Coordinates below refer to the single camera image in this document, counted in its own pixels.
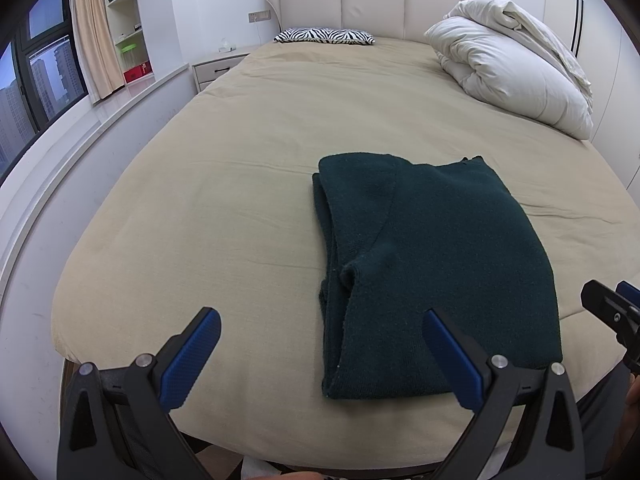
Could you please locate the dark green knit sweater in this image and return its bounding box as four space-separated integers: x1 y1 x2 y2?
312 153 562 400

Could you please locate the white wardrobe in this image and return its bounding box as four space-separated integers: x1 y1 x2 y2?
544 0 639 191

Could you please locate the white folded duvet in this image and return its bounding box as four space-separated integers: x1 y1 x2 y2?
424 0 593 140

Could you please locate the dark framed window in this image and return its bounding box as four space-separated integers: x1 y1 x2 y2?
1 0 88 178

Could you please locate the red storage box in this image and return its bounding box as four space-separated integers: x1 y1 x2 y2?
124 61 153 84

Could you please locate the white bedside table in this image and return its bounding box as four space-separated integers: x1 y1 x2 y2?
191 46 258 92

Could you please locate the zebra print pillow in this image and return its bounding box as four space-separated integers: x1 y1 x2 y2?
274 27 375 46

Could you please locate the beige curtain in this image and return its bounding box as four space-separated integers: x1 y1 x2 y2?
70 0 125 104

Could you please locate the wall power socket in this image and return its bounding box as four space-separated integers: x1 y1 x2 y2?
248 10 271 23

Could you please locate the white wall shelf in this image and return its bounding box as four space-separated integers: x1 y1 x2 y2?
105 0 150 74

